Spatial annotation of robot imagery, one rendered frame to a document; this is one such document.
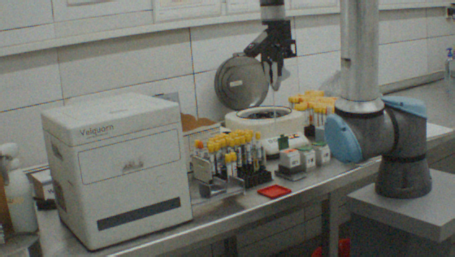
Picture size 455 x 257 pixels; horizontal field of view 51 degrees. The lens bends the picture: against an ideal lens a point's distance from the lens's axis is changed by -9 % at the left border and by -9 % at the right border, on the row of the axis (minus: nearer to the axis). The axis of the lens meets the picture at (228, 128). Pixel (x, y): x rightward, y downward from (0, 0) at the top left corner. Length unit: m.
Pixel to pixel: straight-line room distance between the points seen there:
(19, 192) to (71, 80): 0.57
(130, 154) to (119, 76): 0.69
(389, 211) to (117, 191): 0.62
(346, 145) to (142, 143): 0.45
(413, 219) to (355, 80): 0.33
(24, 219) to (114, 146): 0.35
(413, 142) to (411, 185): 0.10
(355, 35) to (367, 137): 0.23
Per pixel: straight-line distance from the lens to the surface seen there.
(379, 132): 1.15
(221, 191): 1.33
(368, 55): 1.10
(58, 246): 1.26
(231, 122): 1.81
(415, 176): 1.25
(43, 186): 1.56
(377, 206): 1.22
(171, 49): 1.90
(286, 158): 1.51
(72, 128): 1.10
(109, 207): 1.17
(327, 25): 2.38
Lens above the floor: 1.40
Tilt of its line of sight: 14 degrees down
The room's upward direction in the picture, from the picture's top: 5 degrees counter-clockwise
